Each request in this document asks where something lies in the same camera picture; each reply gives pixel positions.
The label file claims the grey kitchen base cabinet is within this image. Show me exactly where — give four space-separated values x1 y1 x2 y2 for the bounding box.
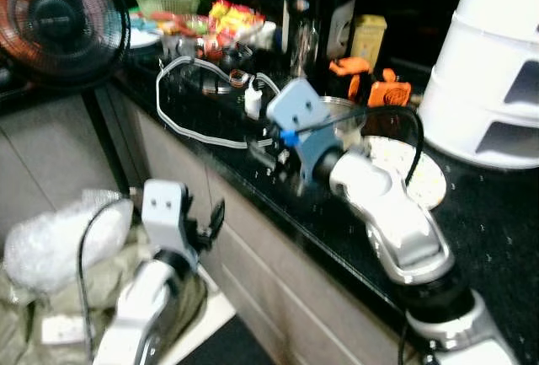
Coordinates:
93 87 414 365

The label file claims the black kitchen appliance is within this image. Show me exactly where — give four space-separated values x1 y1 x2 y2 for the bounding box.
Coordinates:
286 0 360 71

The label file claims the white charger plug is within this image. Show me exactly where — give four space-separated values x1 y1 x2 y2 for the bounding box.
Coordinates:
243 85 264 121

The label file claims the orange plastic gadget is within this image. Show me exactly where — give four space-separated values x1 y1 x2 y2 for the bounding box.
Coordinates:
328 55 372 101

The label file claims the tall glass jar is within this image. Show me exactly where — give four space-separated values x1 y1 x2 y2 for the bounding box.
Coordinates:
285 0 326 81

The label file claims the orange mini fan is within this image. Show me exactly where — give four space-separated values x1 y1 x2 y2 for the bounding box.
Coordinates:
366 67 414 110

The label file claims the clear bubble wrap bundle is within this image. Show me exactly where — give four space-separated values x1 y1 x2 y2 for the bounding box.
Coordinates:
3 189 136 295

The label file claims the yellow red snack bag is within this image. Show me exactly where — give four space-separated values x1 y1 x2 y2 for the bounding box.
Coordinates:
209 0 267 46

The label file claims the glass dish with snacks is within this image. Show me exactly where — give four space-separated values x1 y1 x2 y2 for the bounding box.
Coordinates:
158 13 215 61

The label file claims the yellow tin box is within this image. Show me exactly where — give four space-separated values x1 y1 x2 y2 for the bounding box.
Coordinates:
350 14 388 71

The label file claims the white patterned plate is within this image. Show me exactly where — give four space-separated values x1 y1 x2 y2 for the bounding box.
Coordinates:
362 134 448 211

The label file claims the small white plate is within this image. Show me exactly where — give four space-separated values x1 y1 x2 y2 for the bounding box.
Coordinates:
129 27 163 51

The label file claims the green plastic basket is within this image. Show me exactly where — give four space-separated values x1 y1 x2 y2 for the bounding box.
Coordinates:
130 0 205 17

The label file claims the white plastic drawer tower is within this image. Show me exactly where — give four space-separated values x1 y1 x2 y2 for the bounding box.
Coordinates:
418 0 539 170

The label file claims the black electric fan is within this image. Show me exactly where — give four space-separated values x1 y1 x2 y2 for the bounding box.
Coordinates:
0 0 132 89

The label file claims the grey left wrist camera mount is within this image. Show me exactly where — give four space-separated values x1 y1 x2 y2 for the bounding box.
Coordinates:
141 179 189 254

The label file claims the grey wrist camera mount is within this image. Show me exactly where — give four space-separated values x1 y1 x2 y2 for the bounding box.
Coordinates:
141 179 189 254
266 78 334 185

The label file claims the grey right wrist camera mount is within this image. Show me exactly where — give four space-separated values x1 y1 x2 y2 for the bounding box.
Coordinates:
266 78 334 185

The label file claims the white charging cable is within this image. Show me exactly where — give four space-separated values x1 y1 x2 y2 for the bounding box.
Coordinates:
155 55 282 149

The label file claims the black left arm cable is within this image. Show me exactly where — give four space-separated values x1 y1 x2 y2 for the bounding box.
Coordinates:
76 198 134 357

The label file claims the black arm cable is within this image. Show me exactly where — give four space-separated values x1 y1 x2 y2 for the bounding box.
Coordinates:
291 105 424 189
76 198 134 357

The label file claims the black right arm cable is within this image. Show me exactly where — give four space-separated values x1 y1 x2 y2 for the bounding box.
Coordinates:
291 105 424 189

